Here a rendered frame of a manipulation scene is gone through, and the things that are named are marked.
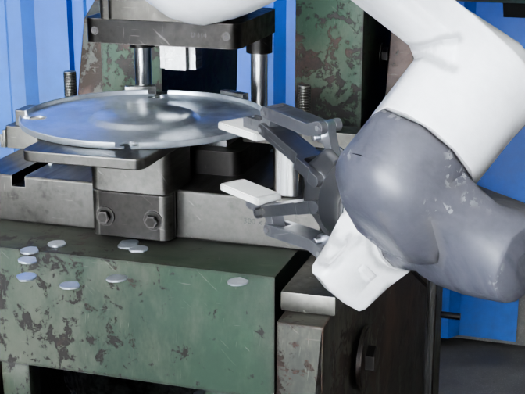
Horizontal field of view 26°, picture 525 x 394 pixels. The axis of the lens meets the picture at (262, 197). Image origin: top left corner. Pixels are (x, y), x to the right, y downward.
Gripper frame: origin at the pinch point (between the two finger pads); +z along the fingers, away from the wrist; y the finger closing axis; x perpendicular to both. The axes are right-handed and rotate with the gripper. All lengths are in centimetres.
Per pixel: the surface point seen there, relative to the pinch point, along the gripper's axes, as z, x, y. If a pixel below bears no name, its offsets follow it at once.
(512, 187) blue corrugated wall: 72, -118, -42
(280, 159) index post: 7.4, -9.5, -3.1
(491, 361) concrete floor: 69, -110, -80
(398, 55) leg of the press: 27, -44, 2
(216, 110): 20.7, -9.4, 0.2
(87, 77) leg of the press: 64, -13, -3
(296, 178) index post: 6.2, -10.8, -5.4
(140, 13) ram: 23.0, -1.0, 12.5
